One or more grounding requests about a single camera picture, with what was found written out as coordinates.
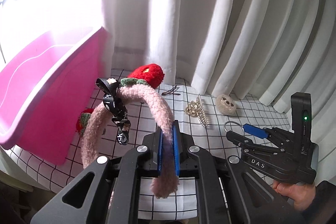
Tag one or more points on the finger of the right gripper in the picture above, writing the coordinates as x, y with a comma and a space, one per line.
246, 143
262, 133

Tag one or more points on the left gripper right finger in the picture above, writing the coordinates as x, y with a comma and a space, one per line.
184, 165

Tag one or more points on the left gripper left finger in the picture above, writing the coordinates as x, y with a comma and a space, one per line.
153, 162

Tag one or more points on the pearl gold claw clip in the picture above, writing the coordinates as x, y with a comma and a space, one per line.
195, 109

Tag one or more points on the beige plush sloth clip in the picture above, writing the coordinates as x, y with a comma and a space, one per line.
226, 105

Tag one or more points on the brown metal hair clip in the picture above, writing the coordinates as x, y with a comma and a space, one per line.
172, 91

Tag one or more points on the pink fuzzy strawberry headband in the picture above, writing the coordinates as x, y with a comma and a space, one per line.
138, 86

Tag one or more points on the person's right hand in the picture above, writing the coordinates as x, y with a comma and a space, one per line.
302, 195

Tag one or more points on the white curtain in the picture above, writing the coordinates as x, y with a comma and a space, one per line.
268, 48

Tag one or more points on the pink plastic storage bin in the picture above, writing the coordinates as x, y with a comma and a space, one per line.
44, 89

